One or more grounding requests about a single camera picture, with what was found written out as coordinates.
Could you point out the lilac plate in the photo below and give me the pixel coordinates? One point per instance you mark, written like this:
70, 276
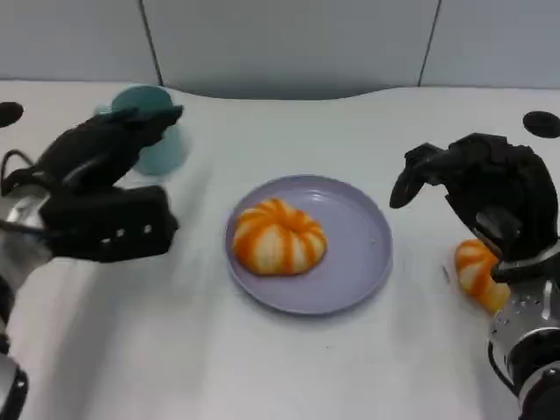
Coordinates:
350, 227

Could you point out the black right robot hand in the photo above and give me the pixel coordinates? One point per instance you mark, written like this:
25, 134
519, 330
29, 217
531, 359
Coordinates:
494, 175

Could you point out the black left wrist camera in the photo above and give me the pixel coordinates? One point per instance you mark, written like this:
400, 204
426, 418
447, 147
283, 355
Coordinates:
109, 223

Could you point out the orange white toy bread roll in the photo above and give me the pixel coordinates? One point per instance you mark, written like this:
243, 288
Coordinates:
474, 267
280, 238

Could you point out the pale green mug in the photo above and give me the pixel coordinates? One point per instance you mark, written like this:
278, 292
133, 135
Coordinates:
164, 155

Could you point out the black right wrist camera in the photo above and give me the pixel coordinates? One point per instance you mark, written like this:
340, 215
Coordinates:
529, 268

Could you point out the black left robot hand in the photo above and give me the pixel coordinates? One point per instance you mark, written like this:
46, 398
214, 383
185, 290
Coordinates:
92, 149

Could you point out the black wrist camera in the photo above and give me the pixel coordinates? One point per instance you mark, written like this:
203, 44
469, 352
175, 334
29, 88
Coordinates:
109, 223
529, 268

